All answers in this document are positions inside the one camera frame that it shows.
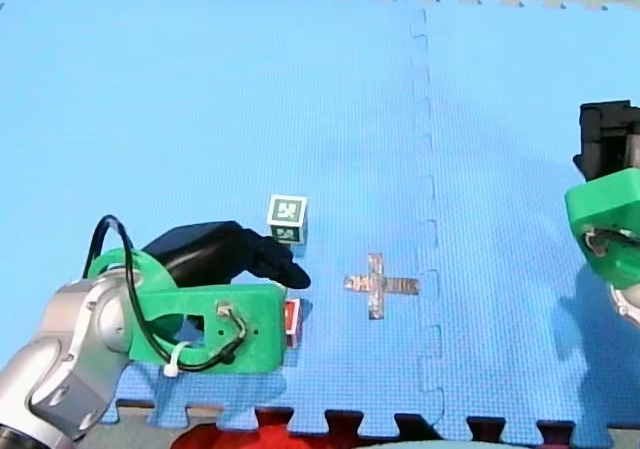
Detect red cube with white marks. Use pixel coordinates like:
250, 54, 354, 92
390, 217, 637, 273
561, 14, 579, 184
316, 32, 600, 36
282, 298, 304, 349

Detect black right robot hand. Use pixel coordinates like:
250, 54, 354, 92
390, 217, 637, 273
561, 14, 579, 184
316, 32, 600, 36
572, 100, 640, 183

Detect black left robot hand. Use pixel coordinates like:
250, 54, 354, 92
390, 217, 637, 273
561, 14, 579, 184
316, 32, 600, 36
141, 220, 312, 291

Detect green cube with white marks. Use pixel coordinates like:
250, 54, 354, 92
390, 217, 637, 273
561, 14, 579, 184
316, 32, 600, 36
265, 194, 309, 245

